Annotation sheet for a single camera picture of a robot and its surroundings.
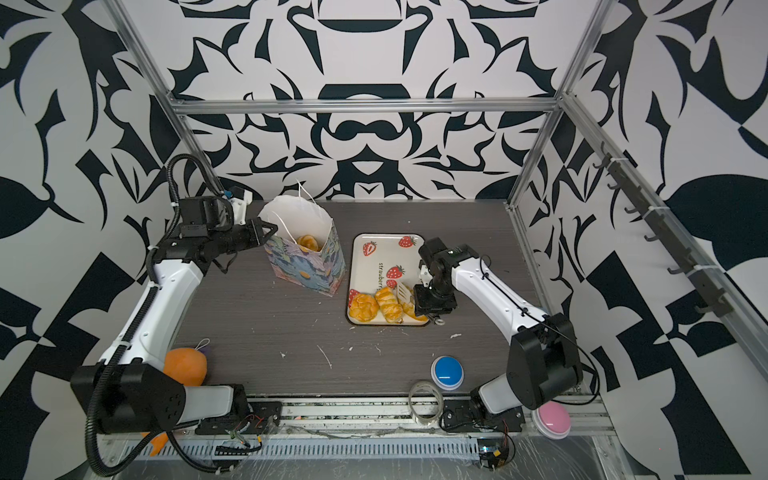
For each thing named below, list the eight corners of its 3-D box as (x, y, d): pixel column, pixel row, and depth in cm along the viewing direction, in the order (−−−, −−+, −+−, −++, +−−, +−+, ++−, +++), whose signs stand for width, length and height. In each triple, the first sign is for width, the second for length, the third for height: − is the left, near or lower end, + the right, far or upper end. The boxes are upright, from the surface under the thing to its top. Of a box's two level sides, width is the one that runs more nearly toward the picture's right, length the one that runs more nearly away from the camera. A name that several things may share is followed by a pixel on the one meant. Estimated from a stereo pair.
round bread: (349, 322, 91) (348, 316, 88) (351, 299, 96) (350, 293, 93) (378, 322, 91) (378, 316, 88) (378, 299, 96) (378, 293, 93)
